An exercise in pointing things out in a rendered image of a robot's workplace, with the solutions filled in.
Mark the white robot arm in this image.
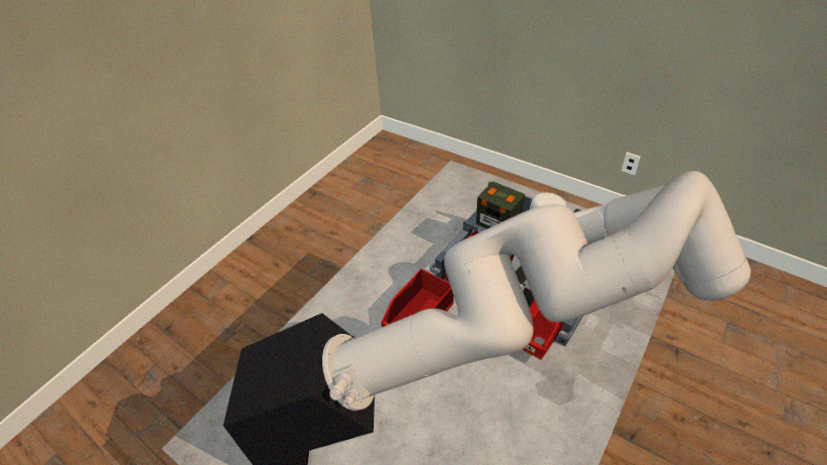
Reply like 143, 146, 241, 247
322, 171, 750, 411

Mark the dark green case with orange latches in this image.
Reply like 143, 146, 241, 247
476, 181, 525, 229

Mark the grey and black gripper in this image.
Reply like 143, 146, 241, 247
512, 255, 534, 307

